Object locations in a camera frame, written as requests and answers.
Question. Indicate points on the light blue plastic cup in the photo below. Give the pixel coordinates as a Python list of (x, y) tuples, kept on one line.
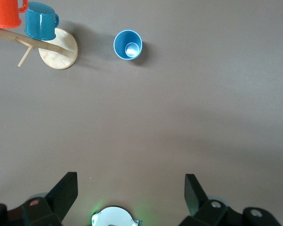
[(120, 42)]

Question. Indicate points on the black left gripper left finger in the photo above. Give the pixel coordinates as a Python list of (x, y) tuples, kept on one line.
[(59, 197)]

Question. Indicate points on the orange enamel mug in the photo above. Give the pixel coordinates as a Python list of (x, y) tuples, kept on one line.
[(4, 11)]

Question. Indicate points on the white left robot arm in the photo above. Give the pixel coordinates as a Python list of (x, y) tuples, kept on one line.
[(115, 217)]

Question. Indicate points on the teal enamel mug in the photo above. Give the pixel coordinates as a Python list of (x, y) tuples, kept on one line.
[(40, 23)]

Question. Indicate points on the wooden mug tree stand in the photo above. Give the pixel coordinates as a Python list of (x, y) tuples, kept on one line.
[(59, 56)]

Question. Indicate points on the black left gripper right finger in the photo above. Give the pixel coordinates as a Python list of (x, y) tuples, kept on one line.
[(195, 197)]

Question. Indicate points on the brown table cloth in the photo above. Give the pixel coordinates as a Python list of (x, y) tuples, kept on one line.
[(155, 117)]

